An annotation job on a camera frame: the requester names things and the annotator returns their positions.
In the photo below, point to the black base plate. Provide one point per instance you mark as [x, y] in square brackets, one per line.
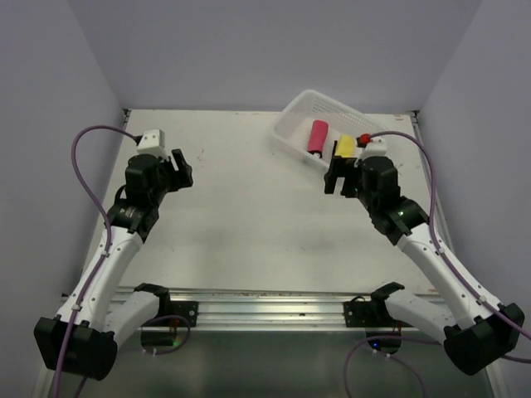
[185, 309]
[361, 313]

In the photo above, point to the white plastic basket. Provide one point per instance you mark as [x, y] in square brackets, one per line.
[312, 122]

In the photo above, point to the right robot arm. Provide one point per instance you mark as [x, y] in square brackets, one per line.
[474, 328]

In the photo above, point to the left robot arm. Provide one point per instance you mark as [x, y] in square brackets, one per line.
[84, 336]

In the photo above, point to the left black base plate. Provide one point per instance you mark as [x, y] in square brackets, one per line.
[185, 309]

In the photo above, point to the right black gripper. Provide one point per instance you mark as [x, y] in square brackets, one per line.
[342, 167]

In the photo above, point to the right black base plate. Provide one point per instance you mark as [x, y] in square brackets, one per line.
[361, 313]

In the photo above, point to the grey and yellow towel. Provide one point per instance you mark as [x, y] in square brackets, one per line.
[344, 147]

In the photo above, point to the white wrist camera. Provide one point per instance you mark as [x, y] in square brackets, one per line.
[371, 147]
[151, 140]

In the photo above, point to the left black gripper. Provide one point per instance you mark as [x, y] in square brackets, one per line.
[180, 178]

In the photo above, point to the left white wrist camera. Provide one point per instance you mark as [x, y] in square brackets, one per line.
[151, 140]

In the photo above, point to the aluminium mounting rail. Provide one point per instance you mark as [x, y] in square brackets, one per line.
[269, 309]

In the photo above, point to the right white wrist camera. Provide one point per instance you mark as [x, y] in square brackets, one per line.
[371, 147]

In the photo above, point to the grey and pink towel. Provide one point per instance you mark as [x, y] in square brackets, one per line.
[318, 134]

